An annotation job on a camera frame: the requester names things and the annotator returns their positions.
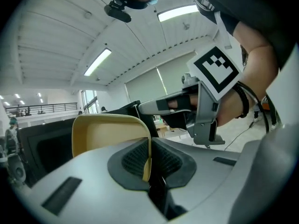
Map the black power cable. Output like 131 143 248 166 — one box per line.
223 122 256 152

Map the person's right forearm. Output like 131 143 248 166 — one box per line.
216 20 280 127

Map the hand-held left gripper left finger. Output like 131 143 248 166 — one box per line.
13 138 168 224

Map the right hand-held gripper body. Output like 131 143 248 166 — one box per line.
182 44 243 146

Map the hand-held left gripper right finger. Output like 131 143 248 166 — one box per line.
149 137 244 221

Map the person's right hand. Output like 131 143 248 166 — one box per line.
168 96 199 113

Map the grey roller blind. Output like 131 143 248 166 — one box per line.
125 66 168 104
156 51 197 95

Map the dark mezzanine railing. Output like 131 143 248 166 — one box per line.
5 102 78 118

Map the light wooden table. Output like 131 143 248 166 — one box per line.
154 118 187 140

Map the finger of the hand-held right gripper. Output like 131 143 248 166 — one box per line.
161 111 198 131
138 88 199 115

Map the grey pod-shaped device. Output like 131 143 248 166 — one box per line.
8 153 27 185

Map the black head camera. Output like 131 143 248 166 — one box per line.
104 0 132 23

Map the ceiling light panel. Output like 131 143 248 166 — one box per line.
83 48 113 77
157 4 199 22

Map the white shoulder strap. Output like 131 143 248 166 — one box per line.
193 0 233 50

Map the person's black shirt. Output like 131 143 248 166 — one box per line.
188 0 299 69

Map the tall window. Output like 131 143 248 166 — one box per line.
81 90 99 114

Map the black bracelet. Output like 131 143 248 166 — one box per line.
232 83 250 119

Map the beige plastic tray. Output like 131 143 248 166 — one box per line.
71 113 153 182

